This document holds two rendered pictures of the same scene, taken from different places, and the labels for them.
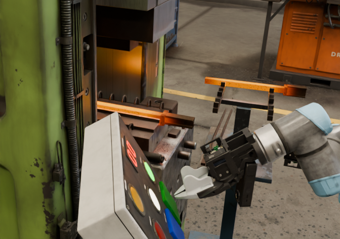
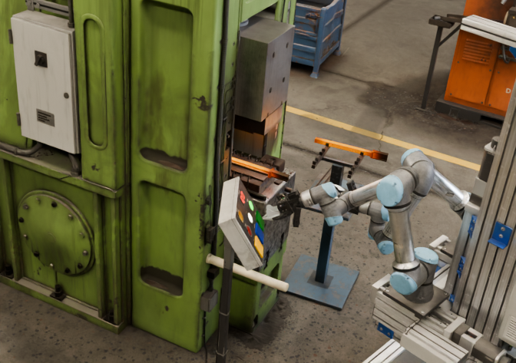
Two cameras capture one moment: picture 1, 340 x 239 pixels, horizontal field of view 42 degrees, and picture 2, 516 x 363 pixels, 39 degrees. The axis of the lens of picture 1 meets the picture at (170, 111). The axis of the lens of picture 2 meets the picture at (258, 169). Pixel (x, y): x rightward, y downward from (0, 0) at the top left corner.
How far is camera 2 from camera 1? 245 cm
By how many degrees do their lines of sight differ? 10
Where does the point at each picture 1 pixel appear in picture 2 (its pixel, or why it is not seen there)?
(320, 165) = (328, 211)
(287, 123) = (315, 190)
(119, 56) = not seen: hidden behind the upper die
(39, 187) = (198, 206)
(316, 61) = (489, 97)
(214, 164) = (280, 206)
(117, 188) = (233, 211)
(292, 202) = not seen: hidden behind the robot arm
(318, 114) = (329, 188)
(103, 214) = (227, 219)
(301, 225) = not seen: hidden behind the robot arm
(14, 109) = (191, 168)
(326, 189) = (330, 222)
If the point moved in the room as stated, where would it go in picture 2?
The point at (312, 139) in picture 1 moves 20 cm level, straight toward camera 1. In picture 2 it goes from (325, 199) to (304, 219)
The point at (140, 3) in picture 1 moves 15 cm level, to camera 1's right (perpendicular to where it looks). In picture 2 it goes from (257, 117) to (289, 123)
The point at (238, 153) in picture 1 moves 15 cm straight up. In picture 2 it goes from (292, 202) to (296, 173)
